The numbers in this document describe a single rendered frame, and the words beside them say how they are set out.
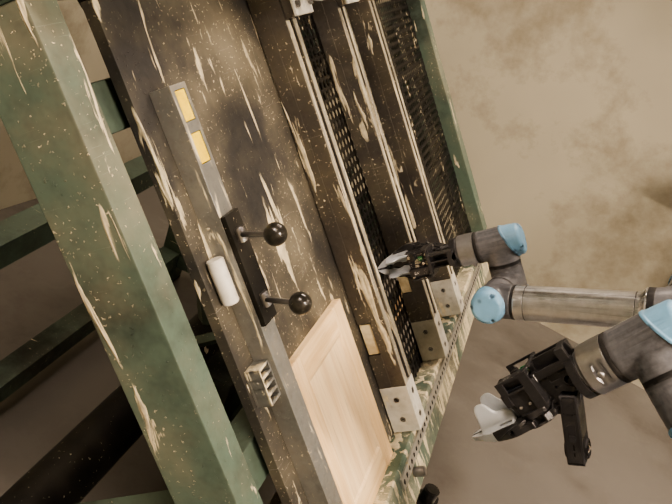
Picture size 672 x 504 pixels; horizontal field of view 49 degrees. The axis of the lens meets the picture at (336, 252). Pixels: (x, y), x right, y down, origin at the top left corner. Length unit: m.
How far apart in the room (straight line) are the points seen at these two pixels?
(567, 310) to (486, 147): 3.00
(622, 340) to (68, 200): 0.74
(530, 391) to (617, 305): 0.50
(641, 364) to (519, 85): 3.47
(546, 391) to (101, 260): 0.64
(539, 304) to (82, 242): 0.94
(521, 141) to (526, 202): 0.36
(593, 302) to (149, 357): 0.89
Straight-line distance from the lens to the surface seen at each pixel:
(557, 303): 1.57
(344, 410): 1.58
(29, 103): 1.02
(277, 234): 1.13
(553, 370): 1.08
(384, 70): 2.21
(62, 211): 1.03
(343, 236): 1.66
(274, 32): 1.60
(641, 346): 1.03
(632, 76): 4.32
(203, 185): 1.20
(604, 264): 4.56
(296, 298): 1.16
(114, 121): 1.18
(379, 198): 1.99
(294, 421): 1.34
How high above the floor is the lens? 2.03
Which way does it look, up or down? 27 degrees down
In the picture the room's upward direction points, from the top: 21 degrees clockwise
